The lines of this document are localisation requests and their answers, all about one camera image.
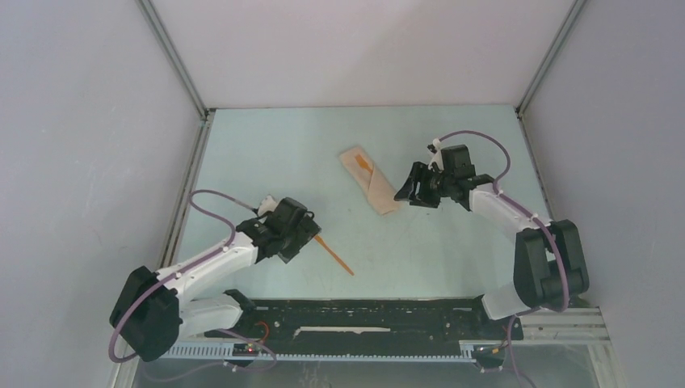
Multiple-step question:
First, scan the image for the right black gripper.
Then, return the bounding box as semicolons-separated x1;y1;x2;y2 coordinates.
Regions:
395;161;455;209

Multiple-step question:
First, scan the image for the orange plastic knife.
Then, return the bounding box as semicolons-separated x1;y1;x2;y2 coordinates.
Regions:
314;234;355;276

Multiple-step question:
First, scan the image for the beige cloth napkin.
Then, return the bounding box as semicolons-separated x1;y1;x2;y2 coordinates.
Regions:
338;146;401;216

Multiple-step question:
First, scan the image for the orange plastic fork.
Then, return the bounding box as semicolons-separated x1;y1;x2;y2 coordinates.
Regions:
354;154;374;175

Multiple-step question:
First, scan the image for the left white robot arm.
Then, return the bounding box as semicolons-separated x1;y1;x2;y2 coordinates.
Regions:
108;196;321;363

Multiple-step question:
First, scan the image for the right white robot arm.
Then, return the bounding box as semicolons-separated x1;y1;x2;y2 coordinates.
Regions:
394;144;589;338

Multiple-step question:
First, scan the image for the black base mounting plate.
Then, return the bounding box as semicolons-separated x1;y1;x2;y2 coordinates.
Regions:
205;298;523;358

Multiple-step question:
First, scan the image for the white cable duct strip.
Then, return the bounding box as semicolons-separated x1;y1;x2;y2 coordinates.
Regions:
160;342;477;363

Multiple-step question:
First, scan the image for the aluminium frame rail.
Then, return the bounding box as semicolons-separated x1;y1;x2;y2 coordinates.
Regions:
124;305;611;344

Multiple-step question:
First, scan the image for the left corner aluminium post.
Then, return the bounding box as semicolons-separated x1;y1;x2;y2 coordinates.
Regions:
136;0;209;120

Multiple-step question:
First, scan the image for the corner aluminium post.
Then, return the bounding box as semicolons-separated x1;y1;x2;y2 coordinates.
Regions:
515;0;589;120
136;0;209;120

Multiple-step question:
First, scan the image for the right corner aluminium post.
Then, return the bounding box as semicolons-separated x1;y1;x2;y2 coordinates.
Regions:
515;0;589;120

